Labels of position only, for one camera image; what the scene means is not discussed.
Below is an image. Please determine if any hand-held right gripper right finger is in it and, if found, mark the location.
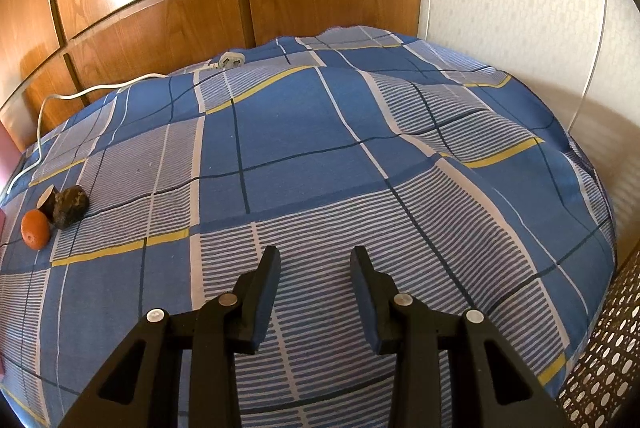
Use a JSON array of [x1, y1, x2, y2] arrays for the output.
[[349, 245, 571, 428]]

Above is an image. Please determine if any white power cable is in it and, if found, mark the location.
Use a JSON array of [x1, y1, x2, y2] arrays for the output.
[[2, 64, 221, 199]]

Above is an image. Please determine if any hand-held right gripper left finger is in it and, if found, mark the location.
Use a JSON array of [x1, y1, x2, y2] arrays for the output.
[[57, 245, 281, 428]]

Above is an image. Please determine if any dark rough lumpy fruit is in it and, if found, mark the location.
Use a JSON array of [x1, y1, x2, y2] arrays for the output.
[[52, 187, 91, 230]]

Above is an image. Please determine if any orange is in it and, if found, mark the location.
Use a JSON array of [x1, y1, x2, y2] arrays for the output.
[[21, 209, 51, 250]]

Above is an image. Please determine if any white power plug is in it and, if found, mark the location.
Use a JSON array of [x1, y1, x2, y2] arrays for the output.
[[207, 52, 246, 71]]

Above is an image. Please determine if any perforated woven basket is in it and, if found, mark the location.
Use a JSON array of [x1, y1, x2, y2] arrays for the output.
[[555, 253, 640, 428]]

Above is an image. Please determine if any blue plaid tablecloth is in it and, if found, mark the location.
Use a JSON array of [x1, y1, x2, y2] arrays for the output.
[[0, 25, 618, 428]]

